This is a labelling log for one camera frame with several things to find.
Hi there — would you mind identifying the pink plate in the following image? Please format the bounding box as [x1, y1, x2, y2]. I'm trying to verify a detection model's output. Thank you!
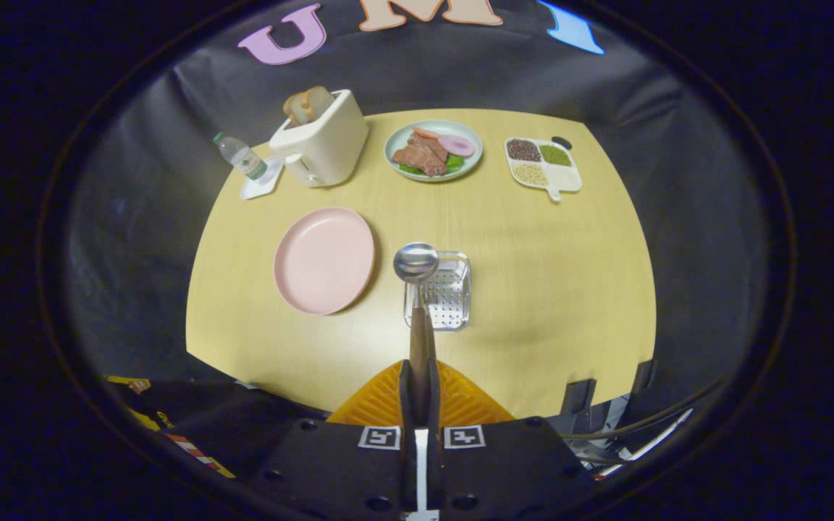
[274, 207, 376, 316]

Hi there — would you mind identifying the black chair frame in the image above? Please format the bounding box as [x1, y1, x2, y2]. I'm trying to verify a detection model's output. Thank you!
[560, 360, 658, 436]

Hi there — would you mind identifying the toasted bread slice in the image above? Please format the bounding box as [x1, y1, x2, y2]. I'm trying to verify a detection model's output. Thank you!
[300, 86, 335, 121]
[283, 93, 310, 126]

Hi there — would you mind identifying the pale green plate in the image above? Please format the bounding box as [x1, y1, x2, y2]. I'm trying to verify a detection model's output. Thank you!
[384, 119, 484, 182]

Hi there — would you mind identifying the white square coaster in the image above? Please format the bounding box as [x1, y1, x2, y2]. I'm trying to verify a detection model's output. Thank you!
[240, 158, 285, 200]

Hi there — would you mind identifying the brown cooked meat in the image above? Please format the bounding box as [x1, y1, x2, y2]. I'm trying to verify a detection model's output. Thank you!
[392, 134, 448, 177]

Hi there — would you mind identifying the pink ham slice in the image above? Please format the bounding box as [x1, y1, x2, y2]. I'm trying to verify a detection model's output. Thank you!
[437, 134, 477, 158]

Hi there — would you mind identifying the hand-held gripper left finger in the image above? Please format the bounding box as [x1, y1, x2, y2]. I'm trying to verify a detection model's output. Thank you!
[261, 360, 418, 518]

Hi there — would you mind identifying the white toaster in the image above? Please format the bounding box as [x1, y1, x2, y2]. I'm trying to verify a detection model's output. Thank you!
[269, 89, 370, 189]

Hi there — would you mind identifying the green lettuce leaf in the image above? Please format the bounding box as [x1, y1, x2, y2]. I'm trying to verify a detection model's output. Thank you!
[397, 154, 466, 177]

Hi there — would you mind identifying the white divided dish with grains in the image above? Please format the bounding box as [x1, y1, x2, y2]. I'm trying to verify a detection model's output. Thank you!
[505, 137, 583, 202]

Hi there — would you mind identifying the clear plastic water bottle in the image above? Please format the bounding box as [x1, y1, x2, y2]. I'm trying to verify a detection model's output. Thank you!
[213, 132, 269, 182]

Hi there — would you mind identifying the black yellow trimmed object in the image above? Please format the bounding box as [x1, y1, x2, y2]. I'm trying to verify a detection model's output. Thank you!
[104, 375, 331, 480]

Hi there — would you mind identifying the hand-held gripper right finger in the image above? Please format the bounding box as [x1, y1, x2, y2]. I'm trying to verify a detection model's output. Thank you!
[428, 360, 595, 518]

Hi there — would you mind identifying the clear perforated drain basket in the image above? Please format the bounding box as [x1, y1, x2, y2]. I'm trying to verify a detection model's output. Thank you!
[403, 251, 472, 332]

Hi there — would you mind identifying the wooden handled spoon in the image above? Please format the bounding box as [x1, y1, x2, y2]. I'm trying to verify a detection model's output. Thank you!
[393, 242, 440, 428]

